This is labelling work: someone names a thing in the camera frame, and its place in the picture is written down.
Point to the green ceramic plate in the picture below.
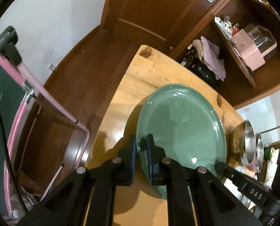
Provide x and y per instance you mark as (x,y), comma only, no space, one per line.
(185,124)

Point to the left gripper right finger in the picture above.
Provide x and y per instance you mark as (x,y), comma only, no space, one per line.
(194,196)

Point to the brown wooden door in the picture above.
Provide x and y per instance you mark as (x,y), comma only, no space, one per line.
(161,24)

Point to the pink storage box clear lid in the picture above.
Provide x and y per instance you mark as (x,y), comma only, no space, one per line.
(253,44)

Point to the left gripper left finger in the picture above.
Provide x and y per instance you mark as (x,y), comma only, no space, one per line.
(86,196)

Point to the small steel bowl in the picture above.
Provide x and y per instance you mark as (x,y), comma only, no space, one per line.
(243,143)

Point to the pink-based steel bowl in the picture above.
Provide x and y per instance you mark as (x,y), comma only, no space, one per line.
(259,154)

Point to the folded pink cloth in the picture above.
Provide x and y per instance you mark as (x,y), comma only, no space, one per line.
(208,54)

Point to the wooden corner shelf unit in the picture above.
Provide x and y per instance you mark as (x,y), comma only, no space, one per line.
(242,86)

